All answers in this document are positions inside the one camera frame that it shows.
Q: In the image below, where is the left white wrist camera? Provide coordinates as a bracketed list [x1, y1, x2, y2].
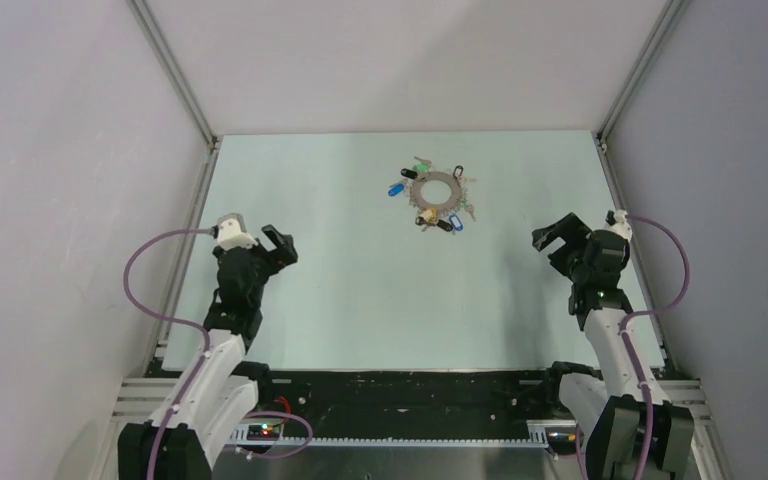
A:
[215, 213, 257, 251]

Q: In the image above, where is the blue key tag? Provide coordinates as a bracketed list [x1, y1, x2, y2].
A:
[387, 183, 405, 197]

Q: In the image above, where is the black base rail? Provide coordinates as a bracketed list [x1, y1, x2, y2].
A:
[242, 362, 601, 439]

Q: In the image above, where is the aluminium frame post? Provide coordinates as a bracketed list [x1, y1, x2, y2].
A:
[595, 0, 690, 144]
[126, 0, 218, 150]

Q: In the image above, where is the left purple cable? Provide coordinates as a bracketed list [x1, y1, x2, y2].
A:
[122, 227, 218, 480]

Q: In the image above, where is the large metal key ring disc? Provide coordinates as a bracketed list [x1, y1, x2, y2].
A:
[408, 171, 466, 212]

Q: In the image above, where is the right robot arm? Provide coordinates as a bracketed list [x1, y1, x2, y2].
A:
[532, 210, 695, 479]

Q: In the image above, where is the white slotted cable duct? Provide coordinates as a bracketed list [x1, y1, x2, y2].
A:
[224, 424, 549, 450]

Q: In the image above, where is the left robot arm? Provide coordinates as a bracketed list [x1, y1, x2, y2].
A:
[117, 215, 298, 479]

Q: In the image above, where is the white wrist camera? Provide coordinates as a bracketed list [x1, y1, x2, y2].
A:
[215, 213, 257, 251]
[605, 209, 633, 241]

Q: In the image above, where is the right aluminium frame post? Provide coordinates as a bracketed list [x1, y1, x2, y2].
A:
[595, 0, 690, 144]

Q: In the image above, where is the left aluminium frame post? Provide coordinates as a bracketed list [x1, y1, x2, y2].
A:
[126, 0, 218, 150]

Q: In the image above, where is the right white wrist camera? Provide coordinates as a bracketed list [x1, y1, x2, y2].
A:
[605, 209, 633, 241]

